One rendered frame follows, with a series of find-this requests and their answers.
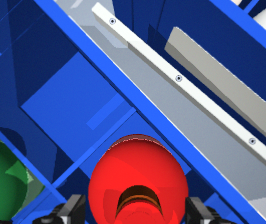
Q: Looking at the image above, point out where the blue plastic crate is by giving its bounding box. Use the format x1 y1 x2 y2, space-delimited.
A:
0 0 266 224
112 0 266 146

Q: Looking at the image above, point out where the green bottle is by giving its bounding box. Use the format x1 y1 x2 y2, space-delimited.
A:
0 139 46 221

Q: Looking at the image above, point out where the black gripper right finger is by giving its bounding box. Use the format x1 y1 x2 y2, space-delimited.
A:
185 197 237 224

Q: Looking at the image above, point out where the red bottle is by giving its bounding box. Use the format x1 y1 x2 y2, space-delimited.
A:
88 134 189 224

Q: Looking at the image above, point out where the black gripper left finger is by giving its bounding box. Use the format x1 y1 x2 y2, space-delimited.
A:
32 195 86 224

